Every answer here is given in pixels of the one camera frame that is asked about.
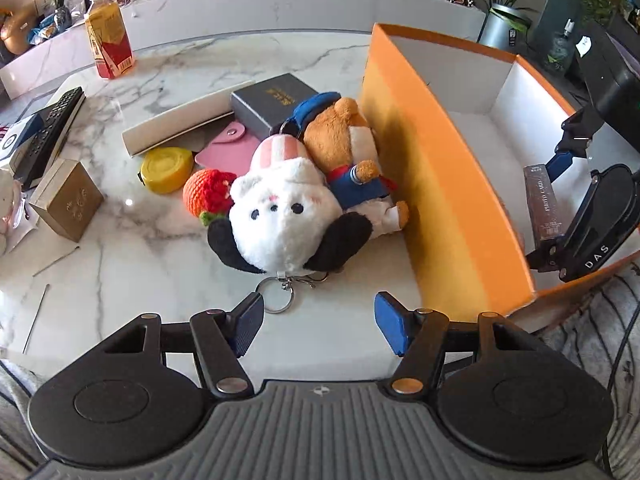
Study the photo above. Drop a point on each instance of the brown bear plush toy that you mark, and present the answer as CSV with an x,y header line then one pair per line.
x,y
332,135

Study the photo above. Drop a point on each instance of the orange drink bottle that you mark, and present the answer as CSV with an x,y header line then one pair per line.
x,y
110,40

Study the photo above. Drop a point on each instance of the black furniture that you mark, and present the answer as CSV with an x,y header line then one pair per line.
x,y
615,85

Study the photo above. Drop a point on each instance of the orange cardboard box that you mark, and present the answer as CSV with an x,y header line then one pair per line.
x,y
440,175

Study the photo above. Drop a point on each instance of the yellow round tape measure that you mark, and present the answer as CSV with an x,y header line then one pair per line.
x,y
165,170

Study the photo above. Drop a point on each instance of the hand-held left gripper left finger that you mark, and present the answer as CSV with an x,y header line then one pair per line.
x,y
250,322

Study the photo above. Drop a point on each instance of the white case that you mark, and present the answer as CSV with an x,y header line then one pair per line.
x,y
185,117

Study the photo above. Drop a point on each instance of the white pink crochet bunny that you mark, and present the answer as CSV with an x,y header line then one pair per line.
x,y
6,210

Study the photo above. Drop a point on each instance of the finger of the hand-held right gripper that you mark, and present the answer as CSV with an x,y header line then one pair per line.
x,y
547,257
559,164

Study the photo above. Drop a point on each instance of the silver trash can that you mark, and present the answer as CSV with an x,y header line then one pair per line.
x,y
502,27

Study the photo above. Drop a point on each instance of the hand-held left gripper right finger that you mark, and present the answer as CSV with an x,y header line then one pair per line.
x,y
390,325

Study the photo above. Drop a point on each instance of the black remote control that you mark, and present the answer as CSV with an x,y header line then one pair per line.
x,y
50,130

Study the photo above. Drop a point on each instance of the blue and white box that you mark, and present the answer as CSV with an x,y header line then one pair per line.
x,y
20,135

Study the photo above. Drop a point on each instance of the gold round vase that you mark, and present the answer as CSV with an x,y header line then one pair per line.
x,y
15,30

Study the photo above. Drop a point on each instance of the clear water jug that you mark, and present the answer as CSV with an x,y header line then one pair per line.
x,y
561,47

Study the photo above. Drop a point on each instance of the snack packets pile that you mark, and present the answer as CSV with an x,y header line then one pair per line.
x,y
45,30

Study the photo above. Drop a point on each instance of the striped grey clothing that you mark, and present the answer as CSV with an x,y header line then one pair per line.
x,y
585,360

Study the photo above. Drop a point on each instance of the orange crochet strawberry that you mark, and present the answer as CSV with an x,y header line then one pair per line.
x,y
202,192

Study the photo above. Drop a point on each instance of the grey gift box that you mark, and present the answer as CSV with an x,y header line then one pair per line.
x,y
270,97

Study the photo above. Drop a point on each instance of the dark brown slim box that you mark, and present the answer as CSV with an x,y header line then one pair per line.
x,y
542,205

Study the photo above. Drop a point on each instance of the pink card wallet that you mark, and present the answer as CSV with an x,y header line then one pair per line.
x,y
225,147

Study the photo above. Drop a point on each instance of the small tan box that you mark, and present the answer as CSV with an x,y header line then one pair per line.
x,y
65,200

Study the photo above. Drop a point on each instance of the thin metal needle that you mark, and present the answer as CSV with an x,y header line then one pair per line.
x,y
36,317

